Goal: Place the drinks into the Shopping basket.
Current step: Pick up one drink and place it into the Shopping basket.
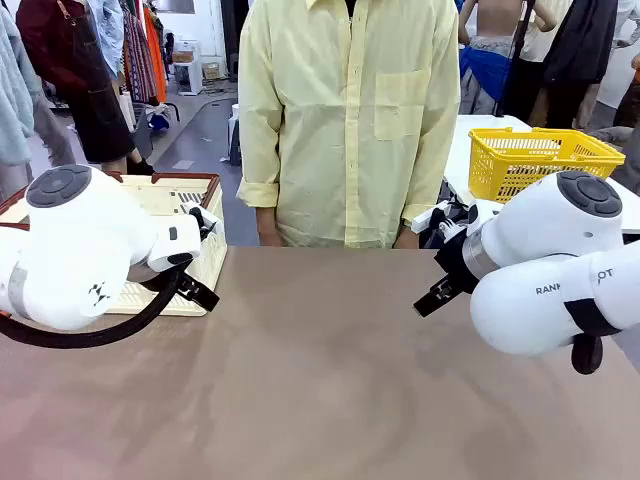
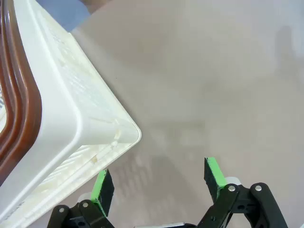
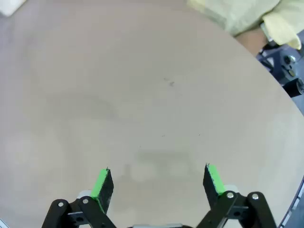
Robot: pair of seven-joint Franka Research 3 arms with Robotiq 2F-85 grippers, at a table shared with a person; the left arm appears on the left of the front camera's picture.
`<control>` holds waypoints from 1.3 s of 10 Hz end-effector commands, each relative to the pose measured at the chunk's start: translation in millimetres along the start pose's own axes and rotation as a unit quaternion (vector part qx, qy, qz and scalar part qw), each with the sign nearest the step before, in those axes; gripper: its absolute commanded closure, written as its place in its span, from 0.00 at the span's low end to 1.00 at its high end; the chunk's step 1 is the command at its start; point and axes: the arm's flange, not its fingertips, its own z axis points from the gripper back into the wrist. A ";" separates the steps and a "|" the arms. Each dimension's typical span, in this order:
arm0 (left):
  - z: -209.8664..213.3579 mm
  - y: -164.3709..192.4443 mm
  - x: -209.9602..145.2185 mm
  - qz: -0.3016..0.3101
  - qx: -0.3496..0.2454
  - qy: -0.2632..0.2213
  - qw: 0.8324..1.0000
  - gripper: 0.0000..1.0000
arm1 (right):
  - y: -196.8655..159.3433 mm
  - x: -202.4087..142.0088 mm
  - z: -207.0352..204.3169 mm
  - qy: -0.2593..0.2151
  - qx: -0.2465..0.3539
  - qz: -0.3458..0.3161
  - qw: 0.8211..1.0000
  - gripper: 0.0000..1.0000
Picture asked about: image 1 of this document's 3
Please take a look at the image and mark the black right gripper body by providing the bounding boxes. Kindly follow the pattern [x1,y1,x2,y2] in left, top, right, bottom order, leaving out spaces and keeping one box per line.
[433,234,484,296]

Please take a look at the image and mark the person's left forearm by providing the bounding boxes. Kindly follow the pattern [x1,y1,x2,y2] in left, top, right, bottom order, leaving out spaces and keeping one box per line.
[392,227,420,250]

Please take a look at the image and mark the person's right forearm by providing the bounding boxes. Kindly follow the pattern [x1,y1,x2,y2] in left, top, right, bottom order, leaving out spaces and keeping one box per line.
[255,204,284,248]

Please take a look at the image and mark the yellow plastic shopping basket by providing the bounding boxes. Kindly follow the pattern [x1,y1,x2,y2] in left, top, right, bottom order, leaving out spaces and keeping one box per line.
[468,126,627,204]

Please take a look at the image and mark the white side table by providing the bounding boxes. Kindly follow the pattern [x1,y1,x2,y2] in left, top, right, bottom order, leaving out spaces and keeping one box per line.
[442,113,640,236]

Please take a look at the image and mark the grey step stool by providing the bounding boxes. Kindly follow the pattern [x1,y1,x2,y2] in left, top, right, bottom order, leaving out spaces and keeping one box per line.
[227,118,242,166]

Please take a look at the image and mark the black metal chair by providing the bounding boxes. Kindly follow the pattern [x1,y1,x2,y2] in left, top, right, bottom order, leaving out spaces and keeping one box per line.
[132,102,181,156]

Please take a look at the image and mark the person in yellow shirt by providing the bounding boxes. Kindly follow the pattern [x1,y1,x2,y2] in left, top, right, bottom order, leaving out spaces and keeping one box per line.
[235,0,462,250]

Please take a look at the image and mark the blue and grey draped skirt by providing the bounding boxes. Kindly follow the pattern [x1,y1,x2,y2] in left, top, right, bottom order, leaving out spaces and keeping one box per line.
[458,34,516,116]

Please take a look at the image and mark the person in grey clothes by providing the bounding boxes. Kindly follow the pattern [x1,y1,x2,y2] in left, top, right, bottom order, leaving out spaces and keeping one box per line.
[584,67,640,196]

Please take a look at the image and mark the mannequin with maroon apron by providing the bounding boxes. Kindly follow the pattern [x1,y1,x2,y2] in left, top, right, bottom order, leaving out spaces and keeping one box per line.
[15,0,156,176]

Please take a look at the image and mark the white cabinet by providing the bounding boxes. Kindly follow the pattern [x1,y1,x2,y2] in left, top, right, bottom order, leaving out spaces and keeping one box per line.
[172,39,204,96]

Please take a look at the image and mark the black stand pole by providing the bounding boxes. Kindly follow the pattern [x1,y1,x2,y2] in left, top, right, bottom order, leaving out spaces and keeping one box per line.
[492,0,536,119]

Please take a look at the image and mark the bare torso mannequin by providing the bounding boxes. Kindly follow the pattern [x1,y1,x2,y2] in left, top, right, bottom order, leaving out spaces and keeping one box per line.
[457,0,559,116]

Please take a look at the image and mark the orange hanging garment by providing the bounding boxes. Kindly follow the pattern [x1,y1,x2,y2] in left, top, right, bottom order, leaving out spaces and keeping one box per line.
[143,4,168,104]

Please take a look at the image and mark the black hanging garment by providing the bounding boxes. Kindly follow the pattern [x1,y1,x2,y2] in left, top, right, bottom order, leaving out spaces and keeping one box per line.
[542,0,621,131]

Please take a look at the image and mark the striped hanging garments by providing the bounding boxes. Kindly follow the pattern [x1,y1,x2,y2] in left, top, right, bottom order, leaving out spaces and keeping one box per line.
[119,0,159,104]

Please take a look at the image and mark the light blue fuzzy garment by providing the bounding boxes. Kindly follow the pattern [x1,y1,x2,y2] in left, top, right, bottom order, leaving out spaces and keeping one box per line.
[0,4,46,169]

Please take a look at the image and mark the light denim shirt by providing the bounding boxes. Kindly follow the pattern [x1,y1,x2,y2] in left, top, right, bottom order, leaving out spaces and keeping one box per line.
[87,0,125,79]

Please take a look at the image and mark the person in white shirt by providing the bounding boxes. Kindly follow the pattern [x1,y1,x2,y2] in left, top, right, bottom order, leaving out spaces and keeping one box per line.
[612,0,640,51]

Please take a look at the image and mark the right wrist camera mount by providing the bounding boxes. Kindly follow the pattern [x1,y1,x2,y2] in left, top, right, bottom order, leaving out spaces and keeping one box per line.
[412,198,482,236]

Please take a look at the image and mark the cream basket with brown handles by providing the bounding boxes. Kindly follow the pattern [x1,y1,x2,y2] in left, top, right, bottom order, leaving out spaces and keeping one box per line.
[0,172,229,318]

